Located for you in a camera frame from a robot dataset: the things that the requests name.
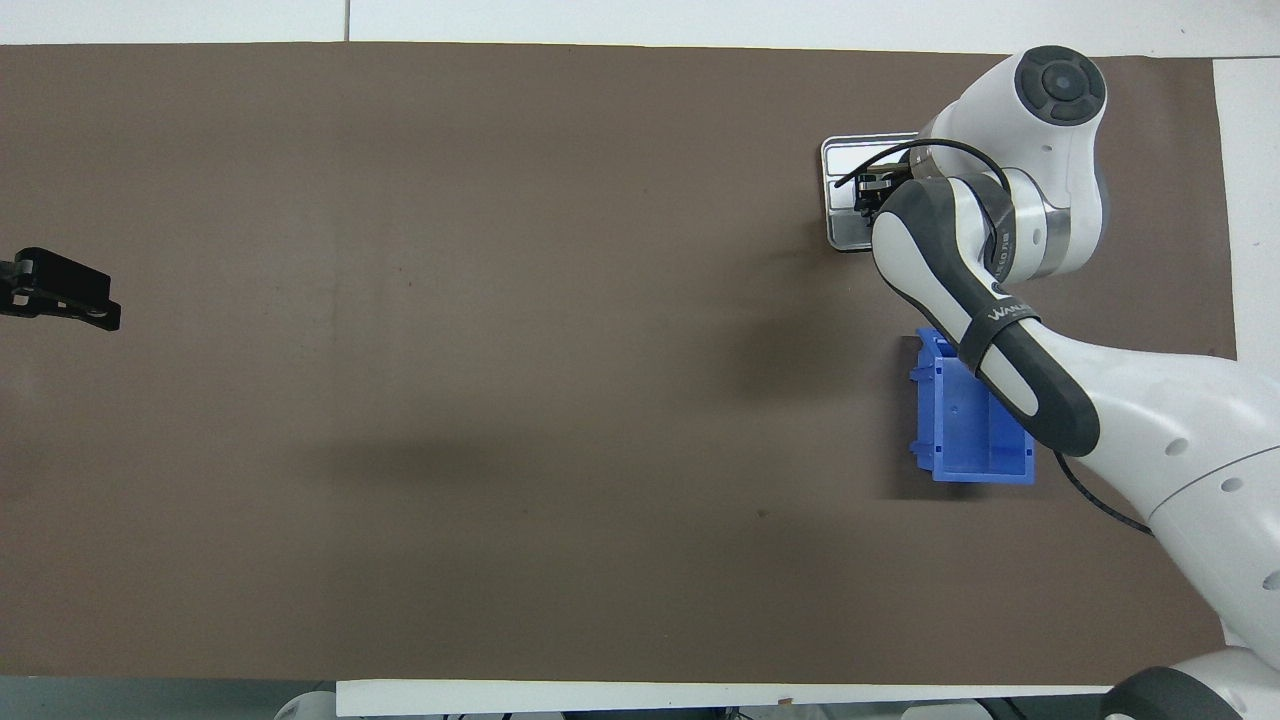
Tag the brown table mat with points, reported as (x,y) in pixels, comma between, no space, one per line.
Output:
(500,300)

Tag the blue plastic bin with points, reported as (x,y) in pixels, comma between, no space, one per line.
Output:
(960,430)

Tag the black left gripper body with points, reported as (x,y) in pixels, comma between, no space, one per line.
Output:
(9,276)

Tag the grey metal tray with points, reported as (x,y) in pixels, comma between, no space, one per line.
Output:
(845,215)

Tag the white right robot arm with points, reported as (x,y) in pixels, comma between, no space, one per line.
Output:
(1180,420)

